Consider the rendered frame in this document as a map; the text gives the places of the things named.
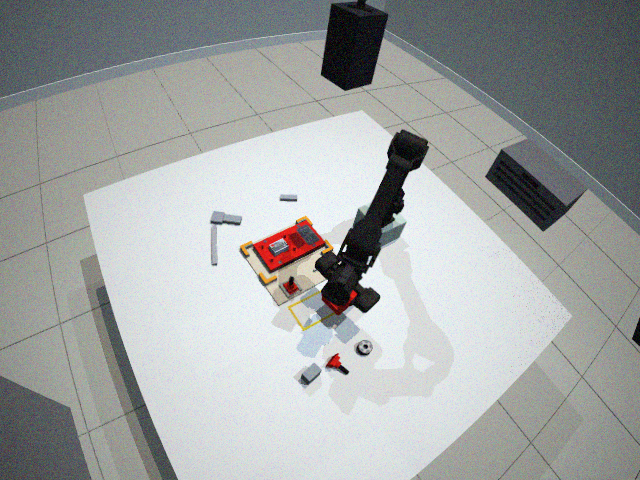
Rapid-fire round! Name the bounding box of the red hood shell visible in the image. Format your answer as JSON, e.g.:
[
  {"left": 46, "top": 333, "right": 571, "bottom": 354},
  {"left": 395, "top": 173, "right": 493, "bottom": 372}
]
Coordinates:
[{"left": 321, "top": 291, "right": 357, "bottom": 315}]

